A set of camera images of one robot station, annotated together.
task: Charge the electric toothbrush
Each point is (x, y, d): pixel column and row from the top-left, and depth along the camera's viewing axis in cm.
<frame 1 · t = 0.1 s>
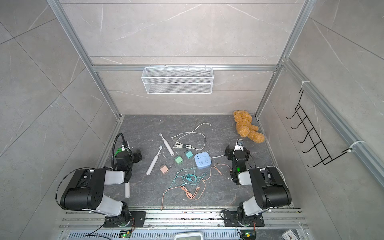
left hand: (131, 149, 94), fingers open
right hand: (238, 146, 92), fingers open
brown teddy bear: (245, 128, 94), point 16 cm above the table
upper white electric toothbrush: (167, 144, 103), point 2 cm above the table
middle white electric toothbrush: (153, 162, 94), point 2 cm above the table
pink charger plug: (164, 169, 90), point 3 cm above the table
green charger plug: (178, 159, 95), point 2 cm above the table
teal charger plug: (189, 154, 97), point 2 cm above the table
blue power strip: (202, 160, 94), point 3 cm above the table

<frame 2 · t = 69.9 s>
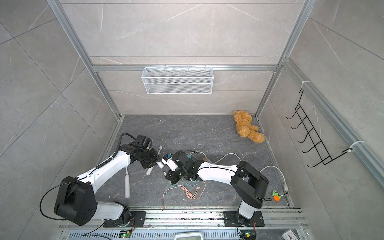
left hand: (163, 158, 85), fingers closed
right hand: (167, 177, 80), fingers closed
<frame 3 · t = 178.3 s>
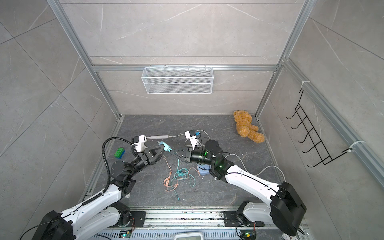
left hand: (166, 149, 62), fingers open
right hand: (172, 155, 64), fingers closed
green toy block: (119, 153, 97), point 3 cm above the table
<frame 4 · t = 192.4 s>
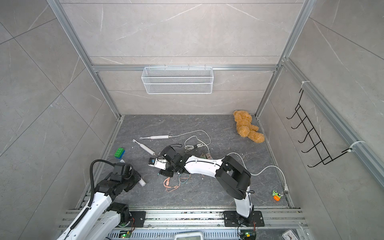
left hand: (141, 173, 83), fingers closed
right hand: (162, 167, 85), fingers open
orange green toy: (276, 196, 81), point 2 cm above the table
